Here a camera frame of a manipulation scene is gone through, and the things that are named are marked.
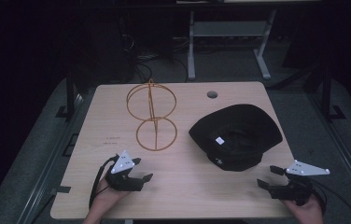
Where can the grey metal rail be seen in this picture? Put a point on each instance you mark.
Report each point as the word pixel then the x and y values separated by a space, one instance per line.
pixel 49 161
pixel 341 140

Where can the black bucket hat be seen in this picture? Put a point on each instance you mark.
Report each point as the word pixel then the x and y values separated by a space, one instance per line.
pixel 242 124

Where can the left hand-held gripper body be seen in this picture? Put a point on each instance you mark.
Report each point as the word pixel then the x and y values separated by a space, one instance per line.
pixel 123 179

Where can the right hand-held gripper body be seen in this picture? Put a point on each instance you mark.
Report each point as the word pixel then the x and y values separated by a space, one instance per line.
pixel 295 188

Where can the black metal post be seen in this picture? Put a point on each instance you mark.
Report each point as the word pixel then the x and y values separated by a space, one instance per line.
pixel 70 93
pixel 326 90

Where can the grey round table grommet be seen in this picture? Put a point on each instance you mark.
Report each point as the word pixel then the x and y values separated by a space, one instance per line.
pixel 212 94

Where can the person's right hand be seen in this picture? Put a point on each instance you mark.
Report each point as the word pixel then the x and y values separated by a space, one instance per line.
pixel 307 211

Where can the grey tape strip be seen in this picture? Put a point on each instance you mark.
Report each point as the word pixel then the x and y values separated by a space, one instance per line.
pixel 60 189

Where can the person's left hand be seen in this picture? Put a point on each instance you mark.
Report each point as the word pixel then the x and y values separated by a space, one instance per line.
pixel 106 196

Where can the grey metal table frame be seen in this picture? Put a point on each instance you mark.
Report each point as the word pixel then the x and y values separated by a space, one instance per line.
pixel 229 28

